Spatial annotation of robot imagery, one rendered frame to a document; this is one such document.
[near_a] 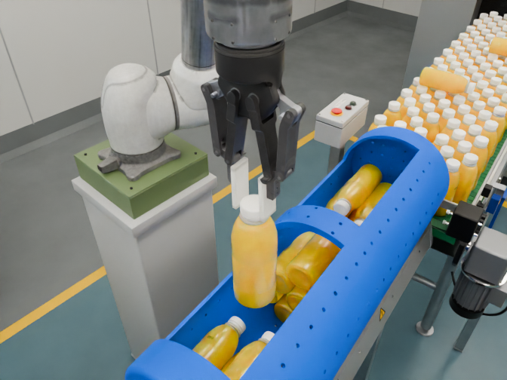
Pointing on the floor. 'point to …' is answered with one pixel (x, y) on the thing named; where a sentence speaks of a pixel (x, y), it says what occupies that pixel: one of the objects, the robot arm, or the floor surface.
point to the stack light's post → (465, 334)
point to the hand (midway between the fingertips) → (253, 190)
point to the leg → (367, 361)
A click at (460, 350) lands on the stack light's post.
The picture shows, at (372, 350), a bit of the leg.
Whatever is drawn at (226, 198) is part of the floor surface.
